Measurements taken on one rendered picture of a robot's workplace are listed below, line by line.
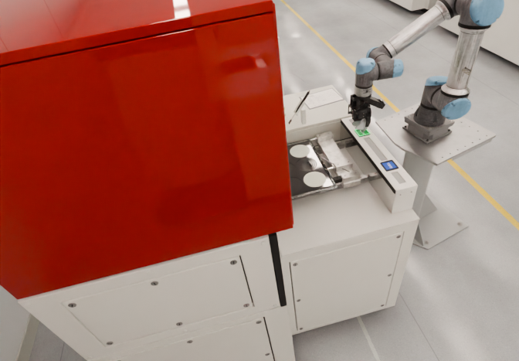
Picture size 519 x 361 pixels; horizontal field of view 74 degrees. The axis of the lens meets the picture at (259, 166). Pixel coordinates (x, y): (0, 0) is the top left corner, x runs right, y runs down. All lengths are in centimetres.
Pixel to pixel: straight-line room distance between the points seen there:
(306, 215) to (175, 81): 102
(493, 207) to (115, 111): 263
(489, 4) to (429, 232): 150
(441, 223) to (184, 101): 225
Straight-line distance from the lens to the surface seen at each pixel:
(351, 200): 159
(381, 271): 178
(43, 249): 95
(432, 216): 270
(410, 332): 222
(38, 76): 67
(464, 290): 243
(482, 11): 162
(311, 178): 157
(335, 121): 183
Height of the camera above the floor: 198
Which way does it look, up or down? 41 degrees down
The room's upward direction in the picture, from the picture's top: 9 degrees counter-clockwise
